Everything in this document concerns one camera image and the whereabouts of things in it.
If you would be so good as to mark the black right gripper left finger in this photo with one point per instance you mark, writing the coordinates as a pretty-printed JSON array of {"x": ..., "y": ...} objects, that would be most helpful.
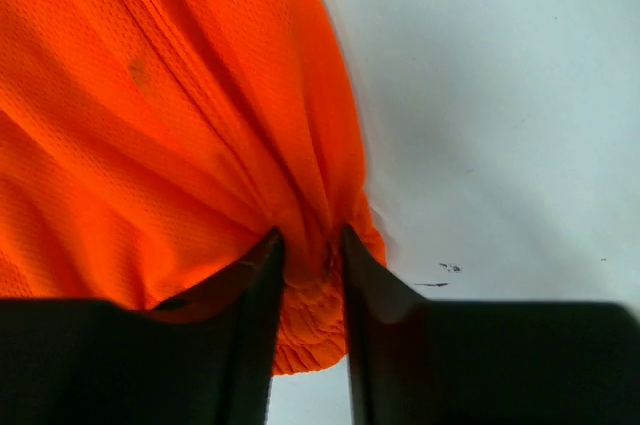
[{"x": 203, "y": 356}]

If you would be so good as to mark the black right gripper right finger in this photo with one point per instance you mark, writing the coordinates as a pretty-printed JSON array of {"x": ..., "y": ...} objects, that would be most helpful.
[{"x": 418, "y": 361}]

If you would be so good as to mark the orange mesh shorts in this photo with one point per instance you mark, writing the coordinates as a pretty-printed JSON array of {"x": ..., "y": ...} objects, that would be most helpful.
[{"x": 147, "y": 144}]

